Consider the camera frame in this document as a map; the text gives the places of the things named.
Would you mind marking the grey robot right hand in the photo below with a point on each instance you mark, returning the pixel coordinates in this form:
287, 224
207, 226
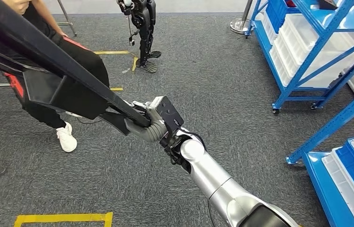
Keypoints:
139, 128

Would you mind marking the black plastic frame part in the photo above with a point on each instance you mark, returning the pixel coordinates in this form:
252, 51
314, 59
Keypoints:
39, 47

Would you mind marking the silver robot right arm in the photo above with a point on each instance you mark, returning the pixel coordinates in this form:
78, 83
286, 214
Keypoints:
214, 185

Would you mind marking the blue metal shelf rack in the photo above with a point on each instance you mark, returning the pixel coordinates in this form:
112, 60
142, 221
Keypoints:
291, 84
324, 137

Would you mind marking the person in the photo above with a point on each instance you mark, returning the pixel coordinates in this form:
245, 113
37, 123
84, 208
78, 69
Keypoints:
86, 72

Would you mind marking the yellow floor tape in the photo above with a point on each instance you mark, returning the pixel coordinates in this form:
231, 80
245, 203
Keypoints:
64, 216
111, 52

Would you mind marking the silver stanchion base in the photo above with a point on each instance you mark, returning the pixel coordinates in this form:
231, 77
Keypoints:
239, 25

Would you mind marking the white plastic bin stack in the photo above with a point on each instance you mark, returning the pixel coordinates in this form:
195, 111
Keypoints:
299, 40

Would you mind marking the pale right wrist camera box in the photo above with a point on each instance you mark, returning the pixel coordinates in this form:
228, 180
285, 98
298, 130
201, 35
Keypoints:
155, 103

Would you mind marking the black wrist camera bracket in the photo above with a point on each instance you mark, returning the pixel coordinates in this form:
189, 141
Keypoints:
170, 114

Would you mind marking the steel frame leg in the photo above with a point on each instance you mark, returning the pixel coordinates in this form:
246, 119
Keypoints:
67, 17

